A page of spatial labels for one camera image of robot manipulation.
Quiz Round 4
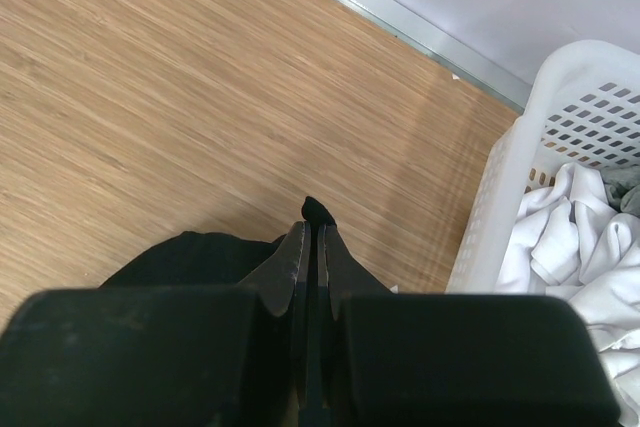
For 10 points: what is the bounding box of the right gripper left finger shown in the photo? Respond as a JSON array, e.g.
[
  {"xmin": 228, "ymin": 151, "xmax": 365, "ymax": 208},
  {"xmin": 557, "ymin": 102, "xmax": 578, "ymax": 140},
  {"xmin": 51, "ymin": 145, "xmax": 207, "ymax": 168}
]
[{"xmin": 240, "ymin": 221, "xmax": 311, "ymax": 412}]

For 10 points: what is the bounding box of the white laundry basket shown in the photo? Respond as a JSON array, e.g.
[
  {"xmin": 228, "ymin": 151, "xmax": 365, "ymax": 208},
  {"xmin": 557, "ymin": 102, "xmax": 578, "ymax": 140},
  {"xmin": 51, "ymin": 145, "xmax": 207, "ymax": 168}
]
[{"xmin": 447, "ymin": 40, "xmax": 639, "ymax": 293}]

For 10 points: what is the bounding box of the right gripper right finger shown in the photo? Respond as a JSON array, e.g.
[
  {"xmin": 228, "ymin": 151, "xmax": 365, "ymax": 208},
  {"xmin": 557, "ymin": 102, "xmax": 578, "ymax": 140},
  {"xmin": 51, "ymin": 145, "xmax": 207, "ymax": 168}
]
[{"xmin": 316, "ymin": 225, "xmax": 396, "ymax": 410}]

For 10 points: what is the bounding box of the black t shirt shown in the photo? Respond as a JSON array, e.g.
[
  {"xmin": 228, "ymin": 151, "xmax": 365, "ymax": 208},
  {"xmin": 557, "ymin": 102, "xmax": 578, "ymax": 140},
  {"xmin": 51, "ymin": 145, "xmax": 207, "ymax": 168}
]
[{"xmin": 104, "ymin": 197, "xmax": 337, "ymax": 426}]

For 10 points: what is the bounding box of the aluminium frame rail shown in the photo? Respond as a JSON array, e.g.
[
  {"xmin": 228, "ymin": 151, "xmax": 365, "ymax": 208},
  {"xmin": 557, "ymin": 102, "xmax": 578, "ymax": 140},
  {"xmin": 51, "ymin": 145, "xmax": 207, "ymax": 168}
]
[{"xmin": 337, "ymin": 0, "xmax": 531, "ymax": 113}]

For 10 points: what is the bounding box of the grey t shirt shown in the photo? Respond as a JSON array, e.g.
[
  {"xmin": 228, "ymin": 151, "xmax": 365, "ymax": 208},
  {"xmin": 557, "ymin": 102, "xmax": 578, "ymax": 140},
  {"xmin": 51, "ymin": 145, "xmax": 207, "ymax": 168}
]
[{"xmin": 601, "ymin": 166, "xmax": 640, "ymax": 217}]

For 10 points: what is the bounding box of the white t shirt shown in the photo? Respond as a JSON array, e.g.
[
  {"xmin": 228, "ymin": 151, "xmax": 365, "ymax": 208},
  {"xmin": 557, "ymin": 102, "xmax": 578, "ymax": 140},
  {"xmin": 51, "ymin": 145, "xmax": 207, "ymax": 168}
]
[{"xmin": 495, "ymin": 163, "xmax": 639, "ymax": 426}]

